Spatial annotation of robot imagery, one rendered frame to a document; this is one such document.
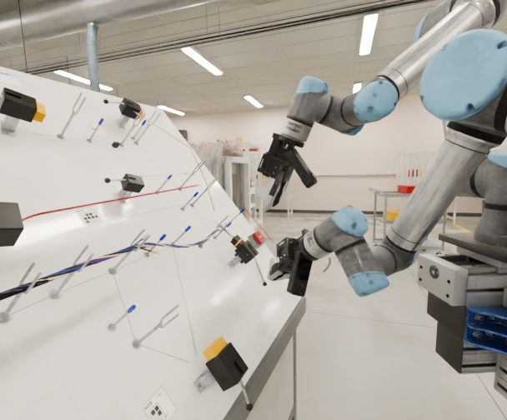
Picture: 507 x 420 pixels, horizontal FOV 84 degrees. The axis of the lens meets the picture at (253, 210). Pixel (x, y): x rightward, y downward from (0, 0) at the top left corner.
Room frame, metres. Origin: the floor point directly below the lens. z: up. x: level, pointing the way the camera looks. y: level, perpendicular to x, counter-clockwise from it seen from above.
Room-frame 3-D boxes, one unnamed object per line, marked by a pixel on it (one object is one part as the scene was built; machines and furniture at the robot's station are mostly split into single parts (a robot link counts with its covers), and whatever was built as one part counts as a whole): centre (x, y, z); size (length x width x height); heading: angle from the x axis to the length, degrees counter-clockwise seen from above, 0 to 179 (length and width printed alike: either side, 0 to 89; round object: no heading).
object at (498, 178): (0.71, -0.66, 1.33); 0.13 x 0.12 x 0.14; 9
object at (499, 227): (0.70, -0.66, 1.21); 0.15 x 0.15 x 0.10
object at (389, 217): (4.25, -2.31, 0.54); 0.99 x 0.50 x 1.08; 84
